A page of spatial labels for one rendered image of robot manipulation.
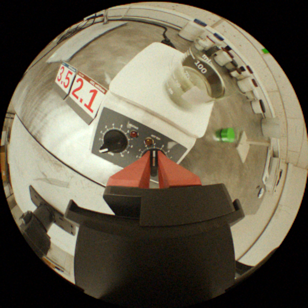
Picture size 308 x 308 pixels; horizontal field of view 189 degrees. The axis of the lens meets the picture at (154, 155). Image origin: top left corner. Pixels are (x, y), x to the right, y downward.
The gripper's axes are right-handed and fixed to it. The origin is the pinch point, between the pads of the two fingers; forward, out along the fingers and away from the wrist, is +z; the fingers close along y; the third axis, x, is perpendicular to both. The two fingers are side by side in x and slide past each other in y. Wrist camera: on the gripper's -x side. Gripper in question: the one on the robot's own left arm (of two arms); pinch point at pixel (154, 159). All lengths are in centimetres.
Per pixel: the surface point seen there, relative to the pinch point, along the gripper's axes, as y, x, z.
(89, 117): 11.3, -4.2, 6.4
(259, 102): -48, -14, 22
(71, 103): 15.8, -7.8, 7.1
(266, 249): -117, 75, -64
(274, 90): -63, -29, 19
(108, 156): 6.4, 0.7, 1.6
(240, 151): -27.7, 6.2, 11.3
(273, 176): -102, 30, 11
